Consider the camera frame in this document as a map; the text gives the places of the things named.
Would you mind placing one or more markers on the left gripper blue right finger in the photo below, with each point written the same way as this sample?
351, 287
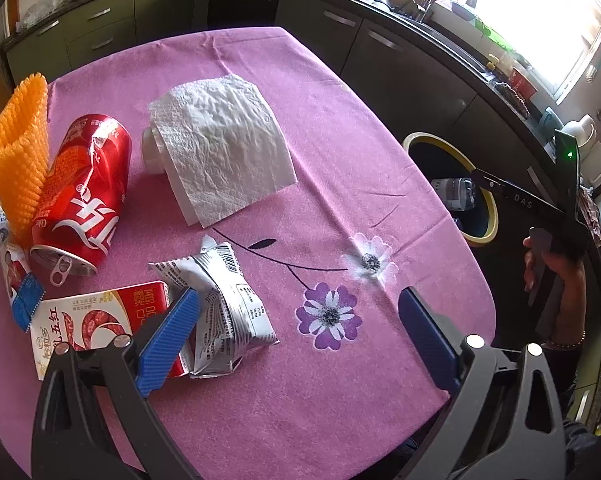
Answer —
435, 338

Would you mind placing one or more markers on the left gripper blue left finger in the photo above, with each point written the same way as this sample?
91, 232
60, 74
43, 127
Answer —
164, 344

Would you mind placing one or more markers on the silver snack wrapper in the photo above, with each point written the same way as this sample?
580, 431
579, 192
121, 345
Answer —
233, 318

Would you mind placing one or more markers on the red white milk carton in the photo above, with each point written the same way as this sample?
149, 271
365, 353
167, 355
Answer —
93, 320

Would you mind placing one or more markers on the clear plastic water bottle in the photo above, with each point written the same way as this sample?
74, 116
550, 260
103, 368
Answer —
457, 194

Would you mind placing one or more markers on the white toothpaste tube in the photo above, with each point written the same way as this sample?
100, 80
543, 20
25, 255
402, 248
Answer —
24, 290

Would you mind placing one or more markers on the crushed red cola can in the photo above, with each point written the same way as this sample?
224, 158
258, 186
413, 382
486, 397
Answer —
81, 202

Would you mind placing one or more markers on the white paper tissue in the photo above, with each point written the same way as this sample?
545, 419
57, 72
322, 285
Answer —
220, 145

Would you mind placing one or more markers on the orange foam net sleeve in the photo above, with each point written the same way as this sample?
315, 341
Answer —
24, 154

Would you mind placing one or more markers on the yellow rimmed trash bin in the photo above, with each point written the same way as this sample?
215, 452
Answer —
448, 171

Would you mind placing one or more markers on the person's right hand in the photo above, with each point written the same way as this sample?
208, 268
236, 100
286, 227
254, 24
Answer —
557, 293

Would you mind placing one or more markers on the white jug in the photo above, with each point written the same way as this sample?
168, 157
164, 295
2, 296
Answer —
584, 132

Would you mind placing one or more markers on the teal mug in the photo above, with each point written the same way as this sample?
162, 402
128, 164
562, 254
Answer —
548, 124

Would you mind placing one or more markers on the pink floral tablecloth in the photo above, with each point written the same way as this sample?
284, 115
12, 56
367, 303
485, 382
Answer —
327, 256

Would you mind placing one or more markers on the red cup on counter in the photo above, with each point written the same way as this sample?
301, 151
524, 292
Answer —
521, 84

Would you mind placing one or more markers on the green lower cabinets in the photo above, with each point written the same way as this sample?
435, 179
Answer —
413, 77

